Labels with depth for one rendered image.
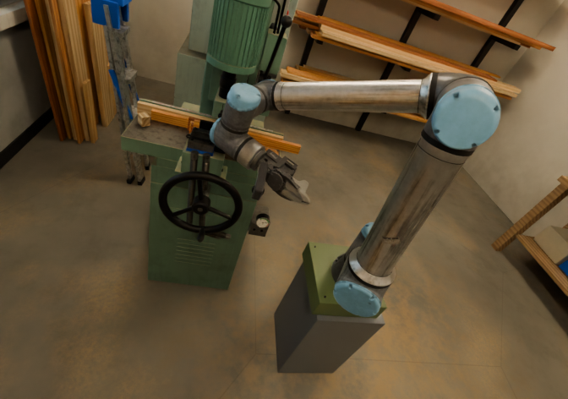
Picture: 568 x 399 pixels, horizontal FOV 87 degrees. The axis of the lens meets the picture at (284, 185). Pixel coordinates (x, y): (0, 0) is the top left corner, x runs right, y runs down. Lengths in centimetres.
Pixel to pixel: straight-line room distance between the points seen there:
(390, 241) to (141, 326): 129
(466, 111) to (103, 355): 163
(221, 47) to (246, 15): 13
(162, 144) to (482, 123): 98
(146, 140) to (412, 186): 90
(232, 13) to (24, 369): 157
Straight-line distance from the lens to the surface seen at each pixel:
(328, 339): 144
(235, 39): 107
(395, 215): 82
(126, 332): 174
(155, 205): 141
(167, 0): 361
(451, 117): 69
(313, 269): 127
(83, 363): 171
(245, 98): 87
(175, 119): 131
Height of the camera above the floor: 158
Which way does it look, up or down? 37 degrees down
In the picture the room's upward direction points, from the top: 21 degrees clockwise
